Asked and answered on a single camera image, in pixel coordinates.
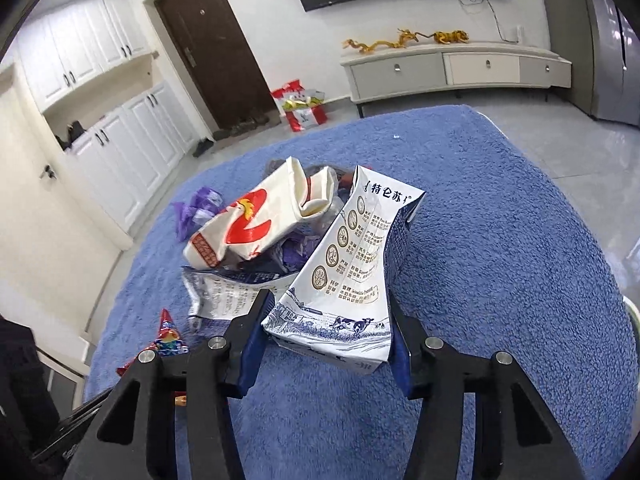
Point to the white shoe cabinet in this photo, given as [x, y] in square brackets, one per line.
[125, 139]

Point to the grey refrigerator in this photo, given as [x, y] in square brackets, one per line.
[598, 40]

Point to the white red paper bag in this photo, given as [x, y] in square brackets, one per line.
[283, 201]

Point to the row of shoes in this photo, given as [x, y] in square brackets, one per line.
[251, 122]

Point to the blue fluffy rug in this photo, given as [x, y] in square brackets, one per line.
[497, 260]

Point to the golden tiger ornament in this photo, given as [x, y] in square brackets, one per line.
[455, 37]

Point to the red white gift bag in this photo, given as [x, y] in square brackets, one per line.
[302, 107]

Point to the golden dragon ornament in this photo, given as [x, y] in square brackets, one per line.
[405, 36]

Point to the red snack wrapper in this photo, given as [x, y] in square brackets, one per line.
[168, 341]

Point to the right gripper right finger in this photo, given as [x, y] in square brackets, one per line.
[515, 434]

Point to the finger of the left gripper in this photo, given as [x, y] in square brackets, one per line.
[70, 432]

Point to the dark brown door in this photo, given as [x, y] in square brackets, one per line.
[218, 58]

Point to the black shoe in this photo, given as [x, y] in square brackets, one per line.
[203, 146]

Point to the silver printed flat wrapper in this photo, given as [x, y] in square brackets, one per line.
[222, 295]

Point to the purple plastic bag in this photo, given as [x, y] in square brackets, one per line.
[203, 205]

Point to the white tv cabinet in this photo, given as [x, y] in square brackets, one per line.
[428, 68]

